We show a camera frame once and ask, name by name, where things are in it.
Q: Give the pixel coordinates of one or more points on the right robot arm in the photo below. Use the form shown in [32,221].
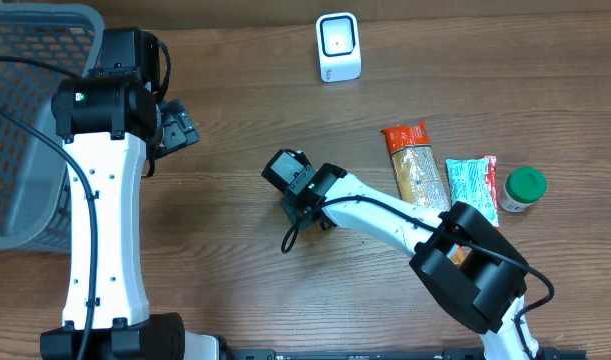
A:
[473,273]

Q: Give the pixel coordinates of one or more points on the light blue tissue pack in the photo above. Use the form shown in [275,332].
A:
[467,183]

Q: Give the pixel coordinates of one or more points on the grey plastic shopping basket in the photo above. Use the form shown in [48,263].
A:
[38,43]

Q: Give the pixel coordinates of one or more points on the green lid jar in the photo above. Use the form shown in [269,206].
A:
[522,188]

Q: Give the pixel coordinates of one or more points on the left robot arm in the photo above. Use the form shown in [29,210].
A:
[115,124]

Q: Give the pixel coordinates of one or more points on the white barcode scanner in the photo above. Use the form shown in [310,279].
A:
[338,46]

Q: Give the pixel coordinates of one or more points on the red and tan cracker package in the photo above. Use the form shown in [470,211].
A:
[417,174]

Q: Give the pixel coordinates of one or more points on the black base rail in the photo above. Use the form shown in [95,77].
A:
[269,354]

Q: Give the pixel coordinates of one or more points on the red snack stick package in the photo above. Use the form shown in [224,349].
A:
[491,184]

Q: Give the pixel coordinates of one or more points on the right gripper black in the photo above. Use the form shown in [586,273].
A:
[299,222]

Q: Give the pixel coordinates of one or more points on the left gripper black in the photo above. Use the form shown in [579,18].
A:
[180,128]

